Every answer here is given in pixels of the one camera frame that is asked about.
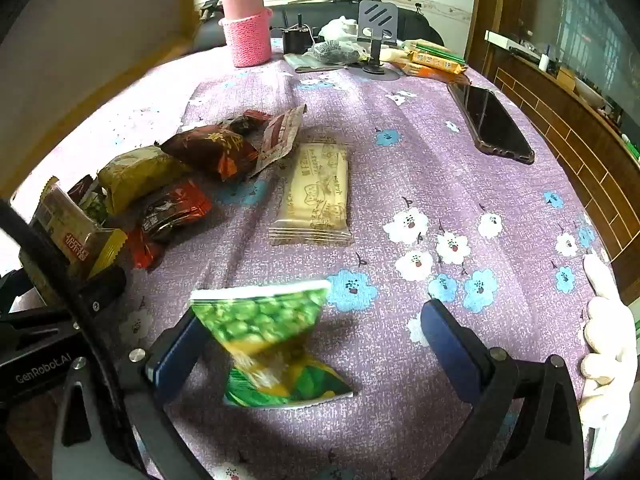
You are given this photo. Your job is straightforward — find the green pea snack packet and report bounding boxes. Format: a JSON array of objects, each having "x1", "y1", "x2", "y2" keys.
[{"x1": 190, "y1": 280, "x2": 356, "y2": 408}]

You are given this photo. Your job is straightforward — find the long white box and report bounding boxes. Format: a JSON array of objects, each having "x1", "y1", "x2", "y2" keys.
[{"x1": 485, "y1": 30, "x2": 536, "y2": 53}]

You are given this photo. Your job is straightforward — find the black remote control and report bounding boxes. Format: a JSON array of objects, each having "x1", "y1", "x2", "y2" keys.
[{"x1": 447, "y1": 82, "x2": 536, "y2": 163}]

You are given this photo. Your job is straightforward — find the orange snack boxes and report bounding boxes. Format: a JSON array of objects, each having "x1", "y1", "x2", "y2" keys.
[{"x1": 390, "y1": 40, "x2": 468, "y2": 81}]

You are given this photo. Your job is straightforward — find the small dark red snack packet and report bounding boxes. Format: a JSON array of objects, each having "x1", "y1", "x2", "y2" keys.
[{"x1": 222, "y1": 110, "x2": 273, "y2": 136}]

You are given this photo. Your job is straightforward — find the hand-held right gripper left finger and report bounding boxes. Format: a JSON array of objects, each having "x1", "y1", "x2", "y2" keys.
[{"x1": 52, "y1": 307, "x2": 211, "y2": 480}]

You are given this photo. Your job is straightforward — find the red snack packet dark panel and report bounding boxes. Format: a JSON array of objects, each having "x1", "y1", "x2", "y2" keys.
[{"x1": 125, "y1": 180, "x2": 213, "y2": 271}]

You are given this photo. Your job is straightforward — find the wooden cabinet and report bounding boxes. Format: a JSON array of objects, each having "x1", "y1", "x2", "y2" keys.
[{"x1": 470, "y1": 0, "x2": 640, "y2": 281}]

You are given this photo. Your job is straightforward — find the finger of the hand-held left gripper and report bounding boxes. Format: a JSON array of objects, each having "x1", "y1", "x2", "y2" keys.
[{"x1": 75, "y1": 265, "x2": 127, "y2": 313}]

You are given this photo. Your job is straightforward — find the beige biscuit packet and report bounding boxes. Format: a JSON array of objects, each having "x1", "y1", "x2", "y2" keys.
[{"x1": 269, "y1": 142, "x2": 352, "y2": 247}]

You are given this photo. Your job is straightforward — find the white plastic bag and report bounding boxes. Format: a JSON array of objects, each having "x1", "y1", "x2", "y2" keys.
[{"x1": 319, "y1": 16, "x2": 362, "y2": 43}]

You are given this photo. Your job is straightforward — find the white glove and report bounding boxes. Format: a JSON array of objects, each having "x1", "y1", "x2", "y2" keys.
[{"x1": 580, "y1": 255, "x2": 640, "y2": 468}]

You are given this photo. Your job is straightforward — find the yellow cracker packet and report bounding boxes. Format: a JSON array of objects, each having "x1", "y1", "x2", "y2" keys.
[{"x1": 97, "y1": 146, "x2": 193, "y2": 216}]

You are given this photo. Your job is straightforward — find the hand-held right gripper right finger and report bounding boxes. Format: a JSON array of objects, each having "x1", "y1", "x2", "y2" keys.
[{"x1": 420, "y1": 299, "x2": 586, "y2": 480}]

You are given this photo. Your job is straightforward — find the pink bottle with knitted sleeve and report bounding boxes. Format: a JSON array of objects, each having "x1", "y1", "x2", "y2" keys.
[{"x1": 221, "y1": 0, "x2": 273, "y2": 68}]

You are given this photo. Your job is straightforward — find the thin booklet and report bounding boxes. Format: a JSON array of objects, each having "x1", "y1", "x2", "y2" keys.
[{"x1": 284, "y1": 52, "x2": 346, "y2": 73}]

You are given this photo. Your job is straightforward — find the small green snack packet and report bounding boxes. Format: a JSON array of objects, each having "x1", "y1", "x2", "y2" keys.
[{"x1": 80, "y1": 192, "x2": 108, "y2": 226}]

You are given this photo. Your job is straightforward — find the red and white snack packet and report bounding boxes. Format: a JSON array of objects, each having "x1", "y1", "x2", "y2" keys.
[{"x1": 247, "y1": 105, "x2": 307, "y2": 178}]

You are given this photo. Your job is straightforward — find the small maroon snack packet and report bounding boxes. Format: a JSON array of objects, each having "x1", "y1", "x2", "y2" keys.
[{"x1": 67, "y1": 175, "x2": 98, "y2": 201}]

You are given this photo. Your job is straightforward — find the yellow snack packet red label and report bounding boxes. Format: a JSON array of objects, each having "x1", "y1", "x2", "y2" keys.
[{"x1": 30, "y1": 176, "x2": 128, "y2": 281}]

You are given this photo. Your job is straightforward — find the dark red gold-print snack packet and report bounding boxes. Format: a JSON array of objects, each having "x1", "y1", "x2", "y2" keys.
[{"x1": 160, "y1": 127, "x2": 258, "y2": 181}]

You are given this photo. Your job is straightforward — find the purple floral tablecloth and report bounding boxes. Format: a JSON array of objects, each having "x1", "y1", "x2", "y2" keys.
[{"x1": 10, "y1": 37, "x2": 616, "y2": 480}]

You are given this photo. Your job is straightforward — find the clear plastic bag dark contents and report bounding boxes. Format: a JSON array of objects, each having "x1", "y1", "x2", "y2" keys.
[{"x1": 305, "y1": 40, "x2": 366, "y2": 68}]

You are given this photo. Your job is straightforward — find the black sofa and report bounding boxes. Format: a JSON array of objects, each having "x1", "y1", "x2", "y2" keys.
[{"x1": 192, "y1": 0, "x2": 446, "y2": 53}]

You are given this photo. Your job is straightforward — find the grey phone stand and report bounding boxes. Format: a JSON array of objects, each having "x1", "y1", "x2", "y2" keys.
[{"x1": 357, "y1": 0, "x2": 401, "y2": 81}]

